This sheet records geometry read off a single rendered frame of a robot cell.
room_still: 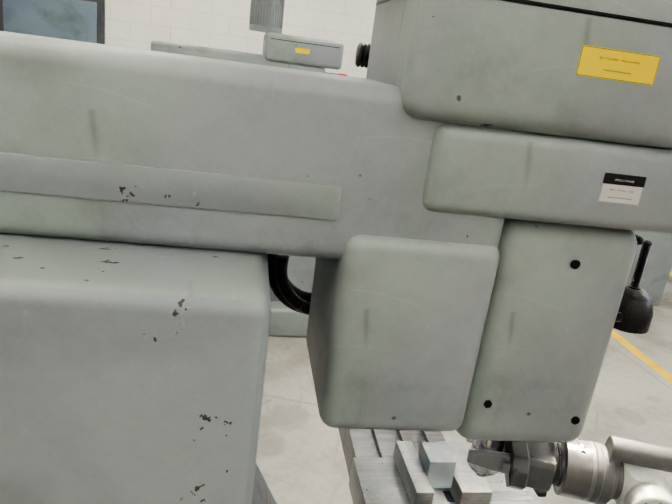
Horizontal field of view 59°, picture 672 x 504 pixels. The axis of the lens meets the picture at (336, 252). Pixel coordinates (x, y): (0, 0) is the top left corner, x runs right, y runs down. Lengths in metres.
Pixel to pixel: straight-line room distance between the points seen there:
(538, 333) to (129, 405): 0.49
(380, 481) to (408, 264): 0.62
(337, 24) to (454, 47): 6.68
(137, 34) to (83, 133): 6.71
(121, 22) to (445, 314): 6.85
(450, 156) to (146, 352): 0.37
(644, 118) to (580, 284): 0.21
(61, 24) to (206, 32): 1.54
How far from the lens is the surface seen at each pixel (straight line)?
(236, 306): 0.55
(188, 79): 0.63
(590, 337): 0.83
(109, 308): 0.57
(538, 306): 0.78
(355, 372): 0.72
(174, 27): 7.29
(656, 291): 5.91
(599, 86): 0.70
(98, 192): 0.66
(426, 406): 0.77
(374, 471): 1.23
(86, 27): 7.40
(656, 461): 1.01
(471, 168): 0.67
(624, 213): 0.76
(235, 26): 7.24
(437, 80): 0.63
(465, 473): 1.22
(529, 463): 0.95
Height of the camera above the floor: 1.78
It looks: 18 degrees down
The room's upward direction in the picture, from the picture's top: 8 degrees clockwise
